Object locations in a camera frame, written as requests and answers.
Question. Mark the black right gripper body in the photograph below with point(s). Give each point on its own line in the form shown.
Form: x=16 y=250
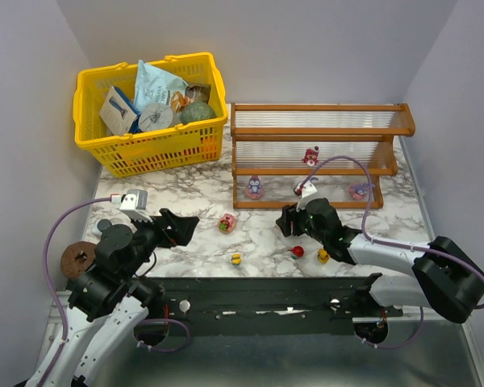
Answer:
x=292 y=222

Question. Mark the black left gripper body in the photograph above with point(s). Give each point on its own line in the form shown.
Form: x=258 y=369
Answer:
x=161 y=229

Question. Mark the yellow haired figure toy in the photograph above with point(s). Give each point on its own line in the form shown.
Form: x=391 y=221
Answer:
x=323 y=256

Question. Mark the red haired figure toy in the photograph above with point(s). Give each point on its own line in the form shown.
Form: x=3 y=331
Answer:
x=297 y=252

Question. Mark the purple bunny pink donut toy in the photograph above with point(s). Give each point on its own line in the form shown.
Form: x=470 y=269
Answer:
x=254 y=189

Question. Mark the purple bunny pink cup toy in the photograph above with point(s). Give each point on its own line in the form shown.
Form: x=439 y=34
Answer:
x=359 y=191

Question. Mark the pink bear strawberry donut toy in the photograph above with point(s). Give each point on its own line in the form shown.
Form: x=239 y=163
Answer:
x=227 y=223

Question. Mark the yellow blue minion toy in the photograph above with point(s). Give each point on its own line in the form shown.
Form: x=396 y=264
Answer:
x=236 y=259

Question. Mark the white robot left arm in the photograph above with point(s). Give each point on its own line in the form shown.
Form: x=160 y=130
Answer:
x=108 y=300

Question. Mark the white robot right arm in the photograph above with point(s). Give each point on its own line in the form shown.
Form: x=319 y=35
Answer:
x=436 y=275

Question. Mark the wooden two-tier shelf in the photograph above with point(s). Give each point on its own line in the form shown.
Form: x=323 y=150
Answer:
x=356 y=145

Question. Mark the brown tape roll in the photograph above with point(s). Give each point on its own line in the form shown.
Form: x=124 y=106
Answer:
x=76 y=259

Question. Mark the yellow plastic shopping basket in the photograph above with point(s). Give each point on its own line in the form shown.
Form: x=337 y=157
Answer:
x=154 y=150

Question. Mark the grey wrapped round package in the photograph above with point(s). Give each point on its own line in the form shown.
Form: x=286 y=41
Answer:
x=156 y=116

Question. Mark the green melon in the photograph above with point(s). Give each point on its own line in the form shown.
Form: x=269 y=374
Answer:
x=197 y=111

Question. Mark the white and blue razor box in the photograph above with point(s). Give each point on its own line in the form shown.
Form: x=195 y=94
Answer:
x=119 y=114

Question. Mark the brown snack packet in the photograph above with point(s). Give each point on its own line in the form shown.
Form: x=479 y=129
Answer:
x=192 y=93

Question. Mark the light blue cassava chips bag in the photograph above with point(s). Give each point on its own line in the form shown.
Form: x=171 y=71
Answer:
x=156 y=85

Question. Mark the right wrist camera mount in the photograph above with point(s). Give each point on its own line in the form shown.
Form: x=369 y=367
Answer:
x=305 y=193

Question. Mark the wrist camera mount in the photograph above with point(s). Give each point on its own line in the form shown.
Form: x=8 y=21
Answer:
x=134 y=206
x=305 y=193

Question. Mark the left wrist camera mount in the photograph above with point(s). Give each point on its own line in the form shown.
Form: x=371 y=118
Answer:
x=134 y=206

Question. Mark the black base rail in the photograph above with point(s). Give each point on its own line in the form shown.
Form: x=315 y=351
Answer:
x=264 y=306

